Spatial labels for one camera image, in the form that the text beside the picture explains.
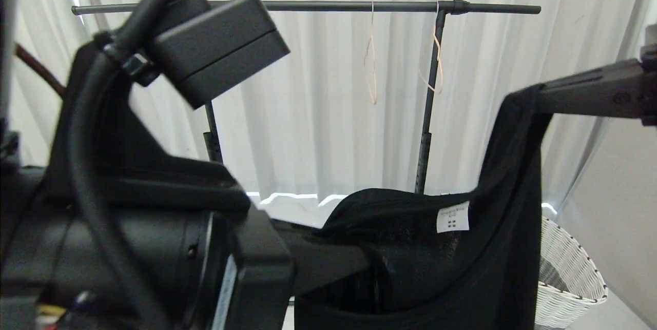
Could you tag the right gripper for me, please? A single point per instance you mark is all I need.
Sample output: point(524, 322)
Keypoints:
point(649, 89)

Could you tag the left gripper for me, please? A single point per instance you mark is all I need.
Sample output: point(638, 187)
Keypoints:
point(179, 268)

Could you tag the black garment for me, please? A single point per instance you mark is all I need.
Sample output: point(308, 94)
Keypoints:
point(503, 268)

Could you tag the white laundry basket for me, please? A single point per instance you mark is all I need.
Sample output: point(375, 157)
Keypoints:
point(569, 268)

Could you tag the pink clothes hanger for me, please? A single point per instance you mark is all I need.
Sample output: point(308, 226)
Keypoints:
point(373, 94)
point(440, 81)

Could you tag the black clothes rack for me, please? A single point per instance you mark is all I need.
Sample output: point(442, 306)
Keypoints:
point(333, 6)

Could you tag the white curtain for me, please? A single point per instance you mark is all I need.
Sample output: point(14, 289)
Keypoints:
point(318, 114)

